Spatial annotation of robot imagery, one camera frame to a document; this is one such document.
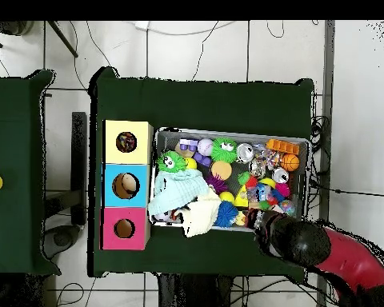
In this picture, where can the cream waffle cloth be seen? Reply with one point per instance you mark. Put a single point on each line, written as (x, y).
(201, 214)

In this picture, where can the mint waffle cloth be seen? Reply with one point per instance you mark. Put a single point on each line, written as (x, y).
(179, 190)

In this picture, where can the green spiky ball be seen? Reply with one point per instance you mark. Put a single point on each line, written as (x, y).
(171, 161)

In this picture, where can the colourful spotted cloth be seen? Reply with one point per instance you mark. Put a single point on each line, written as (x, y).
(126, 141)

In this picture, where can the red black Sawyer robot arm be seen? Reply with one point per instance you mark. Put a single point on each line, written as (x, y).
(348, 259)

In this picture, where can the wooden box with three holes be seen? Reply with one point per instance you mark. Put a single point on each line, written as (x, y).
(124, 198)

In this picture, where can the blue spiky ball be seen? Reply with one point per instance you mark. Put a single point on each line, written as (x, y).
(226, 215)

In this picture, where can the purple spiky toy with eyes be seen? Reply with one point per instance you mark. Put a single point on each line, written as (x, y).
(216, 184)

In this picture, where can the orange toy basketball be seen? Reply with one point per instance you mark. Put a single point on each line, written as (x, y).
(289, 162)

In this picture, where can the silver drink can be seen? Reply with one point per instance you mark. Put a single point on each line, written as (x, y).
(245, 153)

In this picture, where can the green spiky toy with eyes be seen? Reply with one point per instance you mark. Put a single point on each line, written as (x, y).
(224, 149)

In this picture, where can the yellow smiley ball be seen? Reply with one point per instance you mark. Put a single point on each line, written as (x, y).
(191, 163)

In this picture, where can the white toy baseball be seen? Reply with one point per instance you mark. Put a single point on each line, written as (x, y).
(205, 146)

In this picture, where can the dark green table cloth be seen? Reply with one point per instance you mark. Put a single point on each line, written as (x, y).
(211, 105)
(12, 128)

